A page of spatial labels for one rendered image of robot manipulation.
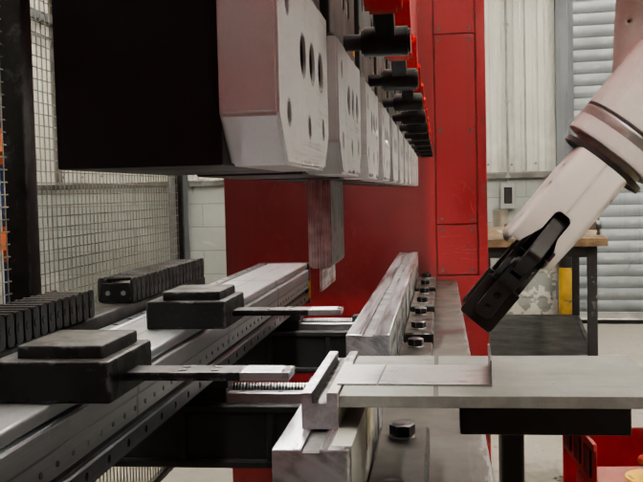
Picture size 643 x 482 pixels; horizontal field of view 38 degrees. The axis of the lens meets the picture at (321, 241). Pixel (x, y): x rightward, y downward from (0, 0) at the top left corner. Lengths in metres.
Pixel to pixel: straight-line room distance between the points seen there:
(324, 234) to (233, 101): 0.46
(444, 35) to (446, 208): 0.54
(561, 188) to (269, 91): 0.47
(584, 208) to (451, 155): 2.22
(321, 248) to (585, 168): 0.22
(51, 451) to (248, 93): 0.56
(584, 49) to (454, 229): 5.35
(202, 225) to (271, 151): 8.32
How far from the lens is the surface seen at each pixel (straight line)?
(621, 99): 0.79
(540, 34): 8.24
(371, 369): 0.85
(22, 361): 0.86
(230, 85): 0.34
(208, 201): 8.64
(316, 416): 0.78
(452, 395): 0.76
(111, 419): 0.99
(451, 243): 2.98
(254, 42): 0.34
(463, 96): 2.99
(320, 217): 0.78
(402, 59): 0.76
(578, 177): 0.77
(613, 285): 8.18
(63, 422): 0.87
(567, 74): 8.15
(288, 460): 0.73
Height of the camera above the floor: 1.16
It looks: 3 degrees down
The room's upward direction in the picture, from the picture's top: 1 degrees counter-clockwise
